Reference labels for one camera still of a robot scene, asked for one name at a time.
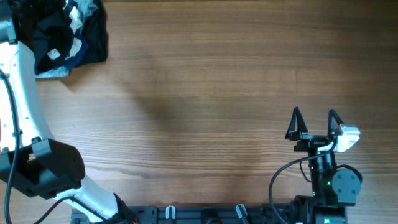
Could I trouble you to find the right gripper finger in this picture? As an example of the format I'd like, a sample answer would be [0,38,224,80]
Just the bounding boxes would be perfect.
[327,109,344,139]
[285,106,308,139]

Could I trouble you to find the black t-shirt with logo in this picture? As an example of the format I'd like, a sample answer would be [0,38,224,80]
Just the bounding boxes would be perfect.
[11,1,79,75]

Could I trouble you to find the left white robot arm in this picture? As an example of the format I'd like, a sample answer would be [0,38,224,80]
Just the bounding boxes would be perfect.
[1,1,134,223]

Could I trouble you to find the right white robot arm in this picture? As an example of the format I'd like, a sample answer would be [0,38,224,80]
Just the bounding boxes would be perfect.
[285,107,363,223]

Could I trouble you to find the dark blue garment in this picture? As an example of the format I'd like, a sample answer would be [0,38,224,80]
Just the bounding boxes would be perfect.
[63,0,90,71]

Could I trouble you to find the black garment on pile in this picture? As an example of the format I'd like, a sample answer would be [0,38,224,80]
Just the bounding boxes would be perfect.
[78,0,108,66]

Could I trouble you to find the grey garment on pile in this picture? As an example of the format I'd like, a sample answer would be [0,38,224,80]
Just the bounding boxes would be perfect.
[36,0,99,78]

